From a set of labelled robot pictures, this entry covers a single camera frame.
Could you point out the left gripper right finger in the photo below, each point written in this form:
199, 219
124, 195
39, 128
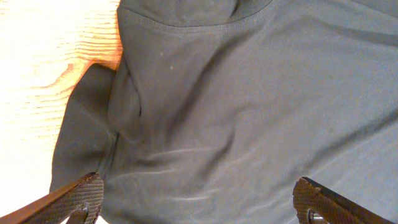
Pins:
316, 204

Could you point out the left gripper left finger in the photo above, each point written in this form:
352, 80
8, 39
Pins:
77, 202

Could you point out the black polo shirt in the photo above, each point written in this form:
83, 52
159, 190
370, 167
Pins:
218, 107

